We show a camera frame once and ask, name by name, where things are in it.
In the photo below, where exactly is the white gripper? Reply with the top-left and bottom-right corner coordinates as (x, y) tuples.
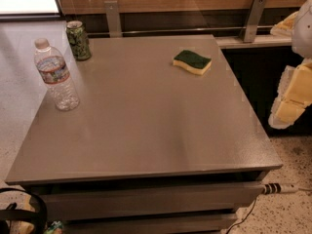
(268, 0), (312, 130)

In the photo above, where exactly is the green and yellow sponge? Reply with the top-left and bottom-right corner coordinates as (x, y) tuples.
(173, 50), (212, 75)

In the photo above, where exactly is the clear plastic water bottle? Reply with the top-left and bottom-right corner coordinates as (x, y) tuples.
(34, 38), (80, 111)

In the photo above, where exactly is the grey drawer cabinet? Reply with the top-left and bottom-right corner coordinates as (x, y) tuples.
(6, 35), (282, 225)

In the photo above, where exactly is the green soda can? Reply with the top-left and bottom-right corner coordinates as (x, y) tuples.
(66, 20), (92, 60)

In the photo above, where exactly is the upper grey drawer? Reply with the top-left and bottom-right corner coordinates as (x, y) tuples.
(42, 182), (263, 220)

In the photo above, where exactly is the grey drawer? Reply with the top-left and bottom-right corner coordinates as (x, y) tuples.
(42, 182), (263, 220)
(61, 212), (238, 234)

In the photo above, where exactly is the lower grey drawer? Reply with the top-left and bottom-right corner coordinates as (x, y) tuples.
(61, 212), (238, 234)

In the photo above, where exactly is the green packet on floor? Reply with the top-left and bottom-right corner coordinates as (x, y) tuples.
(44, 221), (64, 234)

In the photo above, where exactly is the metal wall rail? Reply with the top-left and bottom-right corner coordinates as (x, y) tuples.
(87, 25), (273, 38)

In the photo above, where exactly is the right metal wall bracket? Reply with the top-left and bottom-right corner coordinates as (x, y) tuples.
(240, 0), (267, 43)

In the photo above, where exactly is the metal wall bracket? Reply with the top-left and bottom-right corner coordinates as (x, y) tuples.
(104, 0), (123, 38)
(240, 0), (267, 43)

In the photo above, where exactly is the black and white striped handle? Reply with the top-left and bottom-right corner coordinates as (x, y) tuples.
(261, 182), (300, 196)

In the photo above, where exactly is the black cable on floor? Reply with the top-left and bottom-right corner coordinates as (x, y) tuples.
(224, 197), (258, 234)

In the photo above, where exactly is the left metal wall bracket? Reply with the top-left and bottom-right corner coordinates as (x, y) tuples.
(104, 0), (123, 38)

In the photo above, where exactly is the black bag strap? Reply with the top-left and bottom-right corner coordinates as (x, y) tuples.
(0, 187), (49, 234)

